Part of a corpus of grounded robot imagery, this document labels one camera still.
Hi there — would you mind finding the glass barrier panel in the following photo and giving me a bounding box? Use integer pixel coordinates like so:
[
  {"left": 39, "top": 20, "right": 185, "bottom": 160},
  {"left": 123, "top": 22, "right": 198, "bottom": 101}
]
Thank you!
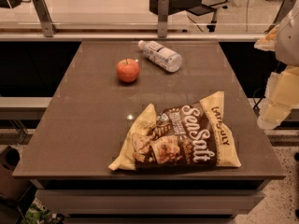
[{"left": 0, "top": 0, "right": 299, "bottom": 31}]

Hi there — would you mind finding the clear plastic water bottle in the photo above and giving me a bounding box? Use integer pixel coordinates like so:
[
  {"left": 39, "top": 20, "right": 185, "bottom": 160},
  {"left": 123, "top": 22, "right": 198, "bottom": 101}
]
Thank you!
[{"left": 138, "top": 40, "right": 182, "bottom": 73}]

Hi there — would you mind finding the sea salt chips bag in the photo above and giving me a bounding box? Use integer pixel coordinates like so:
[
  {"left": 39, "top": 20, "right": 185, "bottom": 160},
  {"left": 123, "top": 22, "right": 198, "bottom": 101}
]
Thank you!
[{"left": 109, "top": 91, "right": 241, "bottom": 171}]

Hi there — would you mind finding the middle metal glass bracket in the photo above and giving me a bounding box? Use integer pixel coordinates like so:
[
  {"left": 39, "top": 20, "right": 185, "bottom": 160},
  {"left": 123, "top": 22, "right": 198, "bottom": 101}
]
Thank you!
[{"left": 157, "top": 0, "right": 169, "bottom": 37}]

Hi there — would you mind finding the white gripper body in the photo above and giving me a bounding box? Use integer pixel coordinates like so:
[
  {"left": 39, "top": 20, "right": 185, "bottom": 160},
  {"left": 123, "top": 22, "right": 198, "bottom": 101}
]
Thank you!
[{"left": 276, "top": 7, "right": 299, "bottom": 66}]

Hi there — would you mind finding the dark bin on floor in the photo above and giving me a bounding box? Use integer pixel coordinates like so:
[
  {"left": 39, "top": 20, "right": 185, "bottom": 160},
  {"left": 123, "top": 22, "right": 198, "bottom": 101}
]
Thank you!
[{"left": 0, "top": 146, "right": 31, "bottom": 201}]

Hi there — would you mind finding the left metal glass bracket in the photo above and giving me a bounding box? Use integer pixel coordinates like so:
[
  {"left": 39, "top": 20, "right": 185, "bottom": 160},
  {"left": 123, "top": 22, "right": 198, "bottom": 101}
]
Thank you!
[{"left": 32, "top": 0, "right": 56, "bottom": 37}]

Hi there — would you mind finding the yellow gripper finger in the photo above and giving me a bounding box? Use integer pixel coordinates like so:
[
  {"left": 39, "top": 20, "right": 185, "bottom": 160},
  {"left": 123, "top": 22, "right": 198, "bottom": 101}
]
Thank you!
[
  {"left": 254, "top": 25, "right": 279, "bottom": 51},
  {"left": 257, "top": 65, "right": 299, "bottom": 130}
]

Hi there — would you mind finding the green patterned bag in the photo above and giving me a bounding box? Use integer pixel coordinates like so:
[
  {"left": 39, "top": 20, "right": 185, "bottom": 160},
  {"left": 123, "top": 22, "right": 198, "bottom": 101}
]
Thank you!
[{"left": 20, "top": 199, "right": 64, "bottom": 224}]

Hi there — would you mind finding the right metal glass bracket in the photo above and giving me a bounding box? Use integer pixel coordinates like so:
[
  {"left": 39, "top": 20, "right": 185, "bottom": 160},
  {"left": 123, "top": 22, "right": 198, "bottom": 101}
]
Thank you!
[{"left": 265, "top": 0, "right": 297, "bottom": 33}]

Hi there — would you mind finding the metal glass bracket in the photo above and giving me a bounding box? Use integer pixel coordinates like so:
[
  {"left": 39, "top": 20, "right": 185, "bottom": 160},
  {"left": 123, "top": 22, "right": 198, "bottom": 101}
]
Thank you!
[
  {"left": 32, "top": 0, "right": 56, "bottom": 37},
  {"left": 157, "top": 0, "right": 169, "bottom": 37},
  {"left": 265, "top": 0, "right": 297, "bottom": 33}
]

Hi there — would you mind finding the black cable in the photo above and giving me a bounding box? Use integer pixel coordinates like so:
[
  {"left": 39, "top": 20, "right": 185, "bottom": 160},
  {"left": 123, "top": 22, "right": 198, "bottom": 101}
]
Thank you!
[{"left": 251, "top": 87, "right": 269, "bottom": 110}]

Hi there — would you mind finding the red apple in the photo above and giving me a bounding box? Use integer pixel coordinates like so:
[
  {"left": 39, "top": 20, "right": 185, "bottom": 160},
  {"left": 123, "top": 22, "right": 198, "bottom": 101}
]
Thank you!
[{"left": 116, "top": 59, "right": 140, "bottom": 83}]

